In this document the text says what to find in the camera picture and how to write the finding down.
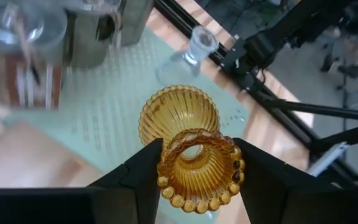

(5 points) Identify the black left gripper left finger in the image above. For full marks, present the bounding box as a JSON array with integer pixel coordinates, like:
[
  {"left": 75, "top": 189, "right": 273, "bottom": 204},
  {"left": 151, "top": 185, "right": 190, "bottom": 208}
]
[{"left": 0, "top": 138, "right": 165, "bottom": 224}]

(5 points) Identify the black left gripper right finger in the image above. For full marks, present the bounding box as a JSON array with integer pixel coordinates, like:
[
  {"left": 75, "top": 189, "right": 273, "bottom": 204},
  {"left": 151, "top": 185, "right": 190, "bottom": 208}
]
[{"left": 234, "top": 138, "right": 358, "bottom": 224}]

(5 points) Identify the amber glass candlestick holder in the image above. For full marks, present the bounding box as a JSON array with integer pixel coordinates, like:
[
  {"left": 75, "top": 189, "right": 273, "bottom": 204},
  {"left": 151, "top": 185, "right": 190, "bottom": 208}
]
[{"left": 137, "top": 84, "right": 246, "bottom": 215}]

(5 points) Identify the clear glass candlestick holder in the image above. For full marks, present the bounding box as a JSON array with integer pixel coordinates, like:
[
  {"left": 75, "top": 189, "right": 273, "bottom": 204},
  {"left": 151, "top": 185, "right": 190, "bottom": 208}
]
[{"left": 154, "top": 25, "right": 219, "bottom": 86}]

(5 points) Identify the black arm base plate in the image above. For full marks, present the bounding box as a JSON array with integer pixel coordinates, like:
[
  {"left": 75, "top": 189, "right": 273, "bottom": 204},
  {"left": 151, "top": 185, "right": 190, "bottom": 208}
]
[{"left": 221, "top": 30, "right": 279, "bottom": 91}]

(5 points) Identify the black aluminium table frame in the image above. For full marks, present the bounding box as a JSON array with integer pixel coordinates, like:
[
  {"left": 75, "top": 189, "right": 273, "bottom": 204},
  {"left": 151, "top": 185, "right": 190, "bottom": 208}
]
[{"left": 152, "top": 0, "right": 358, "bottom": 187}]

